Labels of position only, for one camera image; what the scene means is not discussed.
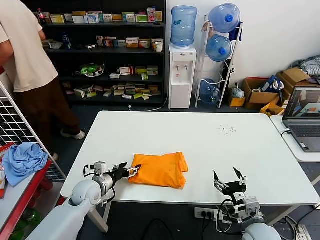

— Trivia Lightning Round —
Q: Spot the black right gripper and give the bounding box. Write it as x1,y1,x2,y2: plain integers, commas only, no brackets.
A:
213,167,249,198

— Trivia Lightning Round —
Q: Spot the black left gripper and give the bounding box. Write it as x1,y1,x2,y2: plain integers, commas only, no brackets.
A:
109,162,142,181

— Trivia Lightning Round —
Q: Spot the orange t-shirt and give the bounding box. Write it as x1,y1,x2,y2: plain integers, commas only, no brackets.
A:
127,151,190,190

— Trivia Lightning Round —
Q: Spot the grey striped clothes pile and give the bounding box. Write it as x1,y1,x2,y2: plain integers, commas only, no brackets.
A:
291,55,320,77

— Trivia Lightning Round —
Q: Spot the white power strip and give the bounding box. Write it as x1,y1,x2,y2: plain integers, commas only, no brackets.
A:
296,224,313,240
194,206,223,221

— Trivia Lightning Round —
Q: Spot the small yellow box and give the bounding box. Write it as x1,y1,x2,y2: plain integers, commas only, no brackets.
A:
229,96,246,108

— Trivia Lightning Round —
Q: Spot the red plastic object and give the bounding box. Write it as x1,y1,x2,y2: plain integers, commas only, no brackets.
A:
38,174,55,198

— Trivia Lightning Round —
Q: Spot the yellow crate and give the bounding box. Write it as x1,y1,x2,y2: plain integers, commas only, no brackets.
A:
259,101,285,117

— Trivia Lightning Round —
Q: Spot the large open cardboard box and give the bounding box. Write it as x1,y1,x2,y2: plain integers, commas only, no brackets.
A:
241,77,280,111

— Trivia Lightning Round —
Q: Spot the grey laptop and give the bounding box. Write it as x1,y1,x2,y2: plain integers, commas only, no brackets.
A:
281,86,320,153

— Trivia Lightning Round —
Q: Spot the translucent plastic bag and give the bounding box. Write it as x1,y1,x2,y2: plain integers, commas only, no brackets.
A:
229,82,245,100

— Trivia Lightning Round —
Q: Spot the blue water jug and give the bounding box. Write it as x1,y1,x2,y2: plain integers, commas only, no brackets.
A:
205,34,234,63
199,78,222,105
170,6,198,50
208,2,241,34

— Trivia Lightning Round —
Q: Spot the white red medicine box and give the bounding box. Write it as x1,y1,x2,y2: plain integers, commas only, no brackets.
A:
118,66,134,76

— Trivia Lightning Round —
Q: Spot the white water dispenser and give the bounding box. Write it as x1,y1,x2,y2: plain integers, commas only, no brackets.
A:
167,43,198,110

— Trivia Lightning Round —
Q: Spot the light blue crumpled cloth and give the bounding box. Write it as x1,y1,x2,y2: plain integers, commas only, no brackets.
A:
2,142,49,188

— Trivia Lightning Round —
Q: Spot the blue white bag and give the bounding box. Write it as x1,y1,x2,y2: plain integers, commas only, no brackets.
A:
259,75,285,94

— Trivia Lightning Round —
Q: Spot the green white plastic bag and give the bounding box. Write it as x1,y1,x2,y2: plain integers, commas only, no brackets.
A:
75,62,105,78

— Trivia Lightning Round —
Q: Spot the red and white shelf rack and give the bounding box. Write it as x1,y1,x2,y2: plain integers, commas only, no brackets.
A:
0,159,67,240

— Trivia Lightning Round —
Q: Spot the green plastic bottle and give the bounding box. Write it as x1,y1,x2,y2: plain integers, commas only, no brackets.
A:
21,208,42,227

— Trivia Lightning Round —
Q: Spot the black tripod stand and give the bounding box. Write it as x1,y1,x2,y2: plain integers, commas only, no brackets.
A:
223,61,236,101

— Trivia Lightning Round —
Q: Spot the black shelf unit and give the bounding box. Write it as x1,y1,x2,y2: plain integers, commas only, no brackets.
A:
37,0,167,106

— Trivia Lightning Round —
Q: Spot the red white paper package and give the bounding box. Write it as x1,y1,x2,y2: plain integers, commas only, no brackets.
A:
0,142,16,161

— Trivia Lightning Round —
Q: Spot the brown cardboard box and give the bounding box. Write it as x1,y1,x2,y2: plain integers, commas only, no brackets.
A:
275,66,312,101

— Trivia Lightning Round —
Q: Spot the red orange medicine box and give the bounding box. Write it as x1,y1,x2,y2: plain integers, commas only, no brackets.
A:
103,37,117,48

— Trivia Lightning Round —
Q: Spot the white metal jug rack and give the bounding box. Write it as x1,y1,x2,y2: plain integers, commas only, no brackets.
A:
194,14,244,109

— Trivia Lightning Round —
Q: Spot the blue plastic bottle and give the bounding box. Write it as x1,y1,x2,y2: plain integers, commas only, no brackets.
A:
61,31,72,50

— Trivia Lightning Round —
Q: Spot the dark blue cloth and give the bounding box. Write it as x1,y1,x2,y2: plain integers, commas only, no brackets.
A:
228,21,243,42

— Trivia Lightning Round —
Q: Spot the person in white shirt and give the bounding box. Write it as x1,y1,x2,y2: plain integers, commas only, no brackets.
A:
0,0,87,162

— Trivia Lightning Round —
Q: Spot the blue white medicine box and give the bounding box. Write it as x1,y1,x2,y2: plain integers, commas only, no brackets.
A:
84,13,100,25

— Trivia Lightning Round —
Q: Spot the cola bottle red cap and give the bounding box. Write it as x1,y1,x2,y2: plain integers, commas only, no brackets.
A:
37,8,48,25

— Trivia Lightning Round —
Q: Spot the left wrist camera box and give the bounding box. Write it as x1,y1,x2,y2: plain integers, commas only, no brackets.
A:
92,161,108,176

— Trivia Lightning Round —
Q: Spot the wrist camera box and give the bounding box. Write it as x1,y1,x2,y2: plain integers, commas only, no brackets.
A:
240,195,261,216
92,161,108,176

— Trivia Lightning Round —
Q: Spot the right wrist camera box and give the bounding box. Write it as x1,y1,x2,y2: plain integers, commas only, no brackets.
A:
240,195,261,216

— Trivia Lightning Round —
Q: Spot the black cable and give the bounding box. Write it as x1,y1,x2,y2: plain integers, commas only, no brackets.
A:
139,218,176,240

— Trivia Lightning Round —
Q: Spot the white floor cable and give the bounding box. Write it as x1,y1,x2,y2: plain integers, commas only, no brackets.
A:
128,93,169,113

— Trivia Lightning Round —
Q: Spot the white wire grid panel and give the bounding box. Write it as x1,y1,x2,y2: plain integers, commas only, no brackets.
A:
0,81,67,185

